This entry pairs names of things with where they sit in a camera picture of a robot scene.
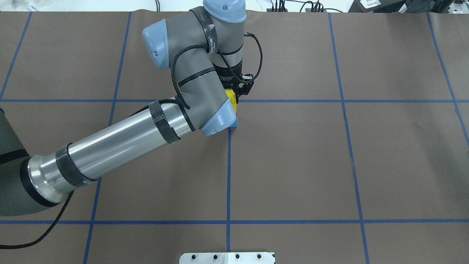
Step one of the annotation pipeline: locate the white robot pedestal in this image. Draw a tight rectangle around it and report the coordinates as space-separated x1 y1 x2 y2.
179 251 276 264

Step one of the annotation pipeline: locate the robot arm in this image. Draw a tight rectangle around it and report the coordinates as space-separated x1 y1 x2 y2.
0 0 254 217

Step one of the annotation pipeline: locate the yellow foam cube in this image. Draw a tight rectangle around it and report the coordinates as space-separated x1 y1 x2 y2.
225 89 237 116

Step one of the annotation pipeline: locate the blue foam cube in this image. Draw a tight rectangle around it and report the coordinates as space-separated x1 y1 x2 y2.
229 119 238 128

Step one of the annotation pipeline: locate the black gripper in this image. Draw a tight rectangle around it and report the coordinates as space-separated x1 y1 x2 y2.
214 60 254 98

